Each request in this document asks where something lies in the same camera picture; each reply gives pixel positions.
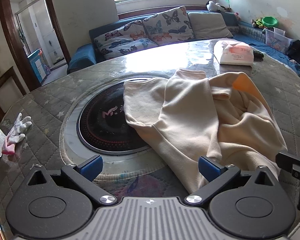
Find blue sofa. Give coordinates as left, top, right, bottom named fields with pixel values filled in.
left=66, top=10, right=300, bottom=79

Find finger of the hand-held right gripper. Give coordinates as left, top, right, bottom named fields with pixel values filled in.
left=276, top=152, right=300, bottom=210

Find white glove with pink cuff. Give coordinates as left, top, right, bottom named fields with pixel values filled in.
left=2, top=112, right=33, bottom=155

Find small plush toys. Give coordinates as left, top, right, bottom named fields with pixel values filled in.
left=251, top=17, right=265, bottom=28

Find green plastic bowl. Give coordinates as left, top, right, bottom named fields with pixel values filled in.
left=262, top=16, right=279, bottom=29

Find black bag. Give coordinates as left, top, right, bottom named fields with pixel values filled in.
left=286, top=40, right=300, bottom=68

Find black round induction cooker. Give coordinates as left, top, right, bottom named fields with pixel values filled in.
left=76, top=80, right=153, bottom=155

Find low wooden cabinet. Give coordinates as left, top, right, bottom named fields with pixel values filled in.
left=0, top=66, right=28, bottom=128

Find cream sweater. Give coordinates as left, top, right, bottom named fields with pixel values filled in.
left=123, top=68, right=288, bottom=193

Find panda plush toy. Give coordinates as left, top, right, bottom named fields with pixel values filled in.
left=206, top=1, right=227, bottom=12

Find grey cushion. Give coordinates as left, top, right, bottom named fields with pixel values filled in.
left=187, top=12, right=234, bottom=40

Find dark wooden door frame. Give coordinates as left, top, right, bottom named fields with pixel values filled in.
left=0, top=0, right=71, bottom=92

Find white and pink tissue packet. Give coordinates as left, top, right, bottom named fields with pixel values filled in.
left=213, top=40, right=254, bottom=67

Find butterfly print cushion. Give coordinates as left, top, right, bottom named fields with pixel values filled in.
left=142, top=6, right=194, bottom=43
left=94, top=20, right=160, bottom=60

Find blue toy box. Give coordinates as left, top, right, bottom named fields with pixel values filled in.
left=27, top=49, right=47, bottom=84

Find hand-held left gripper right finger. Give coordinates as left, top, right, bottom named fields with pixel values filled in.
left=185, top=156, right=282, bottom=205

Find clear plastic storage box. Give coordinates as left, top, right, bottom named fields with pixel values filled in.
left=265, top=27, right=294, bottom=54

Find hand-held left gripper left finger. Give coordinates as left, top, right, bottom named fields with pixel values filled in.
left=26, top=154, right=118, bottom=205

